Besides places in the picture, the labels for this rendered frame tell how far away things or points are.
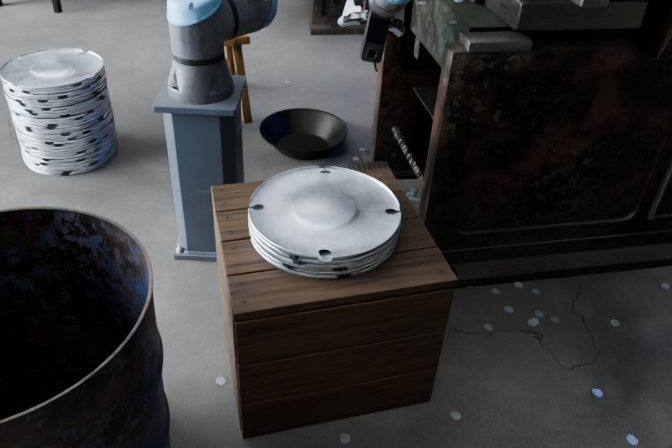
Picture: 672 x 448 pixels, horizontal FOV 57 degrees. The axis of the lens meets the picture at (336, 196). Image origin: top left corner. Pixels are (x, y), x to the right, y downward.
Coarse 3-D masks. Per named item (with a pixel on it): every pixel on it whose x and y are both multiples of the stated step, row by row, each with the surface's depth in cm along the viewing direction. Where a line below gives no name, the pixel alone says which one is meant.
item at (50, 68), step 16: (64, 48) 197; (16, 64) 186; (32, 64) 187; (48, 64) 186; (64, 64) 186; (80, 64) 188; (96, 64) 189; (16, 80) 177; (32, 80) 178; (48, 80) 178; (64, 80) 179; (80, 80) 178
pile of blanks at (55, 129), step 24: (24, 96) 175; (48, 96) 175; (72, 96) 180; (96, 96) 185; (24, 120) 181; (48, 120) 180; (72, 120) 182; (96, 120) 188; (24, 144) 188; (48, 144) 186; (72, 144) 186; (96, 144) 192; (48, 168) 189; (72, 168) 190; (96, 168) 195
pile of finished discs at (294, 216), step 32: (256, 192) 120; (288, 192) 121; (320, 192) 121; (352, 192) 122; (384, 192) 123; (256, 224) 112; (288, 224) 113; (320, 224) 112; (352, 224) 114; (384, 224) 114; (288, 256) 107; (320, 256) 106; (352, 256) 106; (384, 256) 111
